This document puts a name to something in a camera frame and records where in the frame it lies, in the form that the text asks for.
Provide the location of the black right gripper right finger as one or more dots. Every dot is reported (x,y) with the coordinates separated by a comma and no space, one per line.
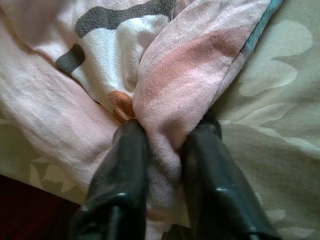
(215,190)

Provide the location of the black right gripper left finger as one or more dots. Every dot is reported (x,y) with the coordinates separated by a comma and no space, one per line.
(120,187)

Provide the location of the bed with beige floral sheet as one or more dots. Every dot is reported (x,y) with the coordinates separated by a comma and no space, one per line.
(275,137)

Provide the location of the pink cartoon print blanket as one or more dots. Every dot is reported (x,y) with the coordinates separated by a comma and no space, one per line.
(175,75)

